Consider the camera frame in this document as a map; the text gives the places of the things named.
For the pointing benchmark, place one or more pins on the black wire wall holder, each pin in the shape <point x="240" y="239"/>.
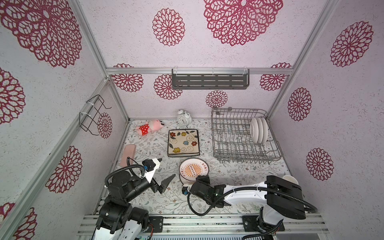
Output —
<point x="96" y="121"/>

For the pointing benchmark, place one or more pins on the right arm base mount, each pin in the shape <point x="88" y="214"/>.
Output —
<point x="254" y="223"/>

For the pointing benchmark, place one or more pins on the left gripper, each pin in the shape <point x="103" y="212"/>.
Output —
<point x="164" y="183"/>

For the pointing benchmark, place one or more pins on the grey wall shelf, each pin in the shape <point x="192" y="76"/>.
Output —
<point x="210" y="81"/>

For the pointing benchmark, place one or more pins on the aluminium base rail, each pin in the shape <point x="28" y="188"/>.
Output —
<point x="228" y="224"/>

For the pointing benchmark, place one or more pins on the white round plate four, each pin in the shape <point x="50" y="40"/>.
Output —
<point x="265" y="130"/>

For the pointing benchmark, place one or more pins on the pink plush toy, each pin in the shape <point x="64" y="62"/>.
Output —
<point x="149" y="127"/>

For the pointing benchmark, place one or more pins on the grey wire dish rack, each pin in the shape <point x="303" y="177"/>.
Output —
<point x="232" y="140"/>

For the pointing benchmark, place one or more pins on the white alarm clock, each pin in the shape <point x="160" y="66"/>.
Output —
<point x="184" y="118"/>

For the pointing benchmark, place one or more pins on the white ceramic mug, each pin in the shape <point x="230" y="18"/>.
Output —
<point x="290" y="179"/>

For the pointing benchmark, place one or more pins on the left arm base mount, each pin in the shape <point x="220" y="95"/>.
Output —
<point x="147" y="224"/>

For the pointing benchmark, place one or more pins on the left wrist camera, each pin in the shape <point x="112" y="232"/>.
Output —
<point x="149" y="170"/>

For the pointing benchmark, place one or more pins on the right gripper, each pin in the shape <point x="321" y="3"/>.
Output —
<point x="201" y="180"/>

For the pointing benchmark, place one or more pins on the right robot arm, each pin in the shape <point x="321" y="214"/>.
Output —
<point x="281" y="198"/>

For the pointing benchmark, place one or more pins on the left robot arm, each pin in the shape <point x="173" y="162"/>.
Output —
<point x="118" y="219"/>

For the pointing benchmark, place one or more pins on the pink rectangular block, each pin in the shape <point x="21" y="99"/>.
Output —
<point x="128" y="155"/>

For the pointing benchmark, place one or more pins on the white round plate three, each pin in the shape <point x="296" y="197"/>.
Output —
<point x="260" y="130"/>

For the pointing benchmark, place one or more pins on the white round plate one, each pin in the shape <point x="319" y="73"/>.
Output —
<point x="191" y="168"/>

